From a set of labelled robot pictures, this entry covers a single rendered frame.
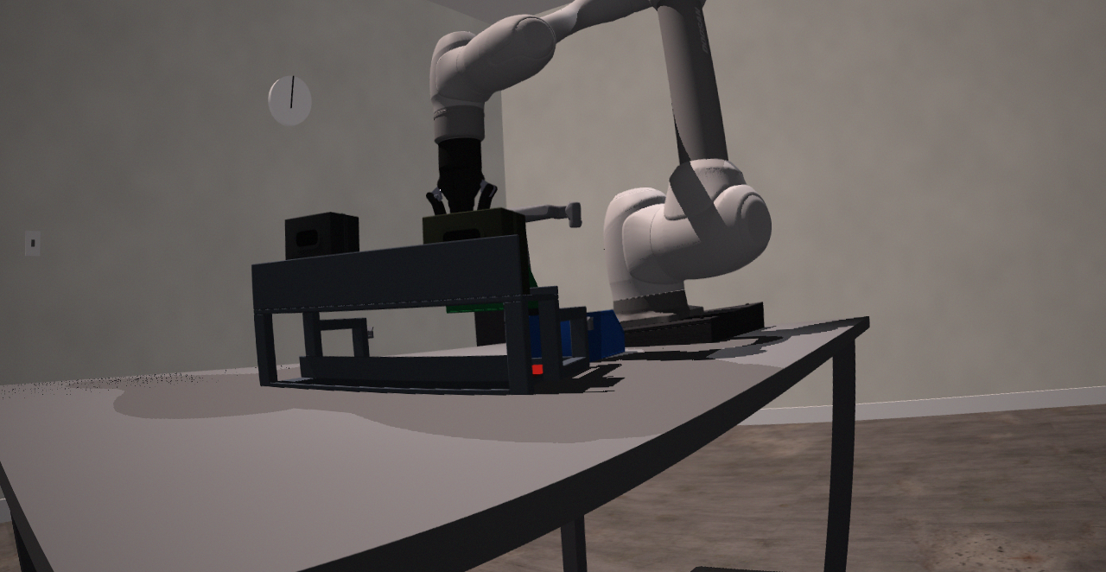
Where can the olive green tool case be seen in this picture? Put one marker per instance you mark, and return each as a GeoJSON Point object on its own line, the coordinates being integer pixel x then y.
{"type": "Point", "coordinates": [483, 223]}

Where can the blue bin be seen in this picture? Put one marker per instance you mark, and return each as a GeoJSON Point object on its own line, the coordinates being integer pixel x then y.
{"type": "Point", "coordinates": [607, 338]}

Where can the green bin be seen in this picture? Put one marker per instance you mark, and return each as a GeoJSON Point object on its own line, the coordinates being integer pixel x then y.
{"type": "Point", "coordinates": [490, 307]}

